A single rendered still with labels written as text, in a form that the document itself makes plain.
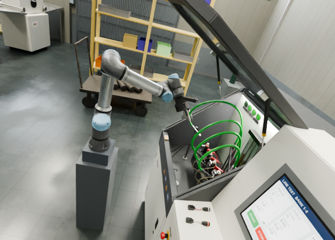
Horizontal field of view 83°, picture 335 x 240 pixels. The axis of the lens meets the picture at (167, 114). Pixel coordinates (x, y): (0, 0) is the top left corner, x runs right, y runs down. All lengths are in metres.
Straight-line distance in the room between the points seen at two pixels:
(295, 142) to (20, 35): 5.76
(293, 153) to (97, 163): 1.17
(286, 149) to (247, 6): 6.28
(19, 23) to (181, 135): 4.95
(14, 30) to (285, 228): 5.94
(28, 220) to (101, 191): 0.81
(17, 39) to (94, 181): 4.90
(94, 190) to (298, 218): 1.30
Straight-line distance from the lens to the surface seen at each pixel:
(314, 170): 0.87
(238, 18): 6.95
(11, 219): 2.30
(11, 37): 6.10
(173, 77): 1.39
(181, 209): 1.12
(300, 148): 0.91
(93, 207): 1.83
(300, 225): 0.87
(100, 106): 1.41
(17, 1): 5.75
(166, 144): 1.50
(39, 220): 2.23
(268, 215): 0.95
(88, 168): 1.49
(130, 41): 4.49
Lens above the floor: 1.88
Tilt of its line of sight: 30 degrees down
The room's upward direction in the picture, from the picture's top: 16 degrees clockwise
